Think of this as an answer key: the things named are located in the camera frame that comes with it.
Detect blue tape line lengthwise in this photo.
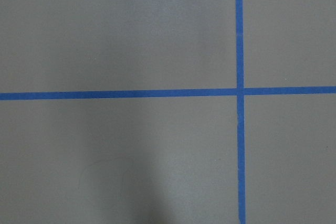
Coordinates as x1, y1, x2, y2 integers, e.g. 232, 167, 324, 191
235, 0, 246, 223

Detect blue tape line crosswise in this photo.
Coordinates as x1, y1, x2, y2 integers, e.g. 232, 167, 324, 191
1, 86, 335, 101

